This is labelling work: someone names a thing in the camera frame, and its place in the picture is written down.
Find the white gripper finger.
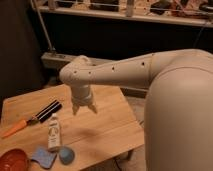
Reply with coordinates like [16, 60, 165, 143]
[88, 104, 98, 114]
[72, 105, 80, 116]

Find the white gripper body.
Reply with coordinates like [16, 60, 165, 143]
[71, 85, 93, 106]

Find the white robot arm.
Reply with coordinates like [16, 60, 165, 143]
[60, 49, 213, 171]

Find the red ceramic bowl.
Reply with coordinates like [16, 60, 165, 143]
[0, 149, 29, 171]

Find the white tube bottle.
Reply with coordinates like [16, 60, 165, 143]
[48, 113, 61, 151]

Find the blue cloth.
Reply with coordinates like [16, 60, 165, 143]
[31, 146, 57, 169]

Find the cluttered white shelf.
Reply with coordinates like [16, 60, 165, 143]
[31, 0, 213, 28]

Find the metal stand pole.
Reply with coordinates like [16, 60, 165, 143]
[30, 0, 56, 54]

